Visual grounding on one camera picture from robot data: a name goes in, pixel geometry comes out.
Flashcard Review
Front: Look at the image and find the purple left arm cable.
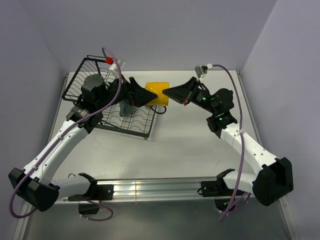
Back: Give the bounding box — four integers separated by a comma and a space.
9, 46, 123, 222

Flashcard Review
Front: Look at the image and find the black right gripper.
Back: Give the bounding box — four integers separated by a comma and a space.
162, 76, 218, 115

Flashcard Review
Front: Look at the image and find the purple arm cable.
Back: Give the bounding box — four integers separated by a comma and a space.
9, 46, 123, 222
212, 64, 251, 223

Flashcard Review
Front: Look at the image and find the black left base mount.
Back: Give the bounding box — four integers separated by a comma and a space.
84, 184, 114, 201

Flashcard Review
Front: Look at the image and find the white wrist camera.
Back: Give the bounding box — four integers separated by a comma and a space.
194, 63, 213, 82
104, 56, 126, 79

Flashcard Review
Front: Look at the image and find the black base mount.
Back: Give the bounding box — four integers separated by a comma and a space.
84, 184, 114, 201
197, 180, 224, 197

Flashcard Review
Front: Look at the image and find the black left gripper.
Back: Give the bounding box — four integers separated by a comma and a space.
96, 74, 157, 111

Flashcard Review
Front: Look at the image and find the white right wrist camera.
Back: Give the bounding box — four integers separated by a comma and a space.
194, 63, 213, 82

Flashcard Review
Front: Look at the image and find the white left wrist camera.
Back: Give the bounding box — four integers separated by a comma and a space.
104, 56, 126, 79

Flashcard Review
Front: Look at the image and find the aluminium mounting rail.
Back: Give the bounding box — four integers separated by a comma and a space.
53, 174, 261, 204

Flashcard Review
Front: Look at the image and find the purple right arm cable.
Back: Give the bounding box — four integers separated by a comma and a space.
212, 64, 251, 223

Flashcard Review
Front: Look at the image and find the black wire dish rack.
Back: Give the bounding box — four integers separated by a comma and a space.
61, 55, 156, 139

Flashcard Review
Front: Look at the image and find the yellow mug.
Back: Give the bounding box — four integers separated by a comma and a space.
145, 82, 170, 115

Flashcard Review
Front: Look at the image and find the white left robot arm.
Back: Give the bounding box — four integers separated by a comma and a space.
8, 74, 157, 212

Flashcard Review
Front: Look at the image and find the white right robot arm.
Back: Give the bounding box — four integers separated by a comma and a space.
162, 77, 294, 206

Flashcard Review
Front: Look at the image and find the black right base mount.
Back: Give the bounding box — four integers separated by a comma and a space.
197, 180, 224, 197

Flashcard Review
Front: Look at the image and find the black box under rail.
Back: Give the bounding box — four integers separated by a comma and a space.
78, 203, 100, 216

